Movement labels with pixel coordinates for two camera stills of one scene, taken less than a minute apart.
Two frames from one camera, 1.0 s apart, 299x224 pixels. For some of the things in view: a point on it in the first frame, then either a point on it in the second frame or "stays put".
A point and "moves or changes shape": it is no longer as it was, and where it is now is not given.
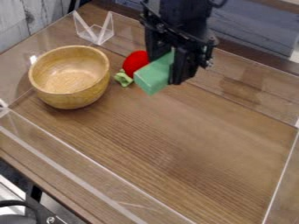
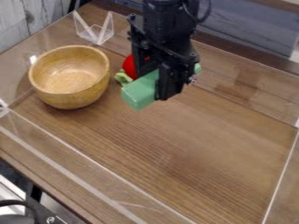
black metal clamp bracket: [52, 213] stays put
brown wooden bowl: [69, 75] stays put
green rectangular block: [153, 76] moves or changes shape
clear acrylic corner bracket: [94, 33] stays put
